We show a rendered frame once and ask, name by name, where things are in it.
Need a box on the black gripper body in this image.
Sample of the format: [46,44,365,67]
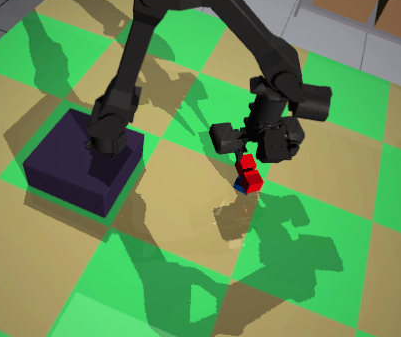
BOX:
[209,102,304,154]

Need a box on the red cube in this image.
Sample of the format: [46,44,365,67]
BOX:
[240,170,264,194]
[235,154,257,177]

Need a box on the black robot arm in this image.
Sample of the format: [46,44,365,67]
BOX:
[86,0,332,163]

